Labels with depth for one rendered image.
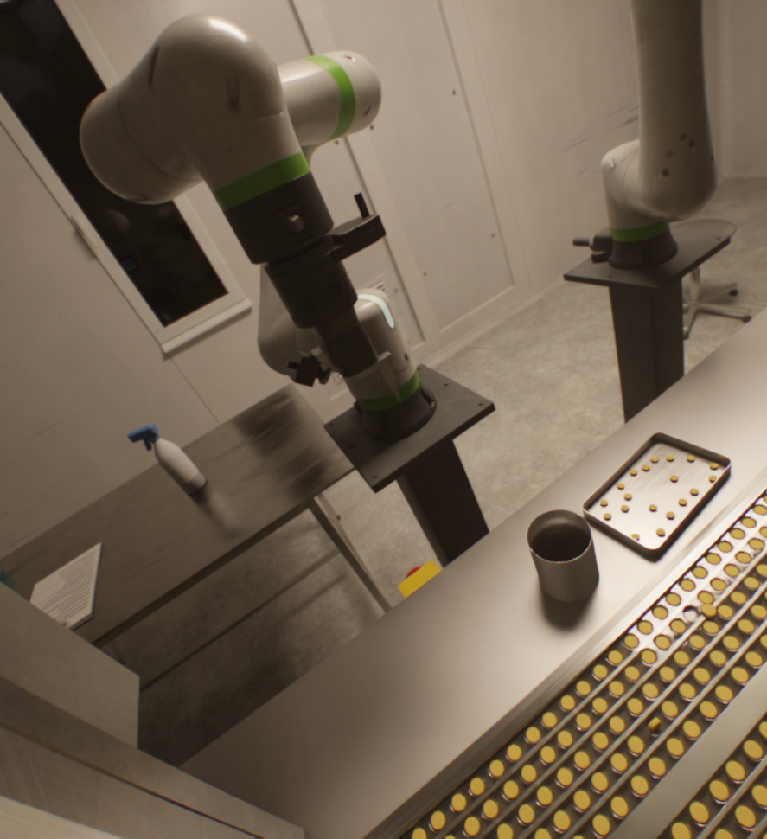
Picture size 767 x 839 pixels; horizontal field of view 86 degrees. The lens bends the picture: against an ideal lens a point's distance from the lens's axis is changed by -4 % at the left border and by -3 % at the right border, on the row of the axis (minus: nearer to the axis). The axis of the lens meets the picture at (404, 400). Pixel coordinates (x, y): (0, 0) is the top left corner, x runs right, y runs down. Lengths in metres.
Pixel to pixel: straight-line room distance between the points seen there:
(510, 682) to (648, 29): 0.94
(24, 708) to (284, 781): 0.38
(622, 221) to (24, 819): 1.13
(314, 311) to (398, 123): 2.35
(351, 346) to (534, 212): 2.85
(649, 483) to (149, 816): 0.69
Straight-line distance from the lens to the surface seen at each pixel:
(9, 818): 0.27
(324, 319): 0.45
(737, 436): 0.84
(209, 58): 0.42
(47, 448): 2.66
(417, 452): 0.73
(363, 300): 0.70
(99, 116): 0.53
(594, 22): 3.72
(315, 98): 0.72
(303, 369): 0.48
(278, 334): 0.79
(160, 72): 0.44
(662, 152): 0.93
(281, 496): 1.21
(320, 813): 0.66
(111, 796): 0.43
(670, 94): 0.92
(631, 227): 1.10
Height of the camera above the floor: 1.37
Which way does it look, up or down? 31 degrees down
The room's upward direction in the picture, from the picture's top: 24 degrees counter-clockwise
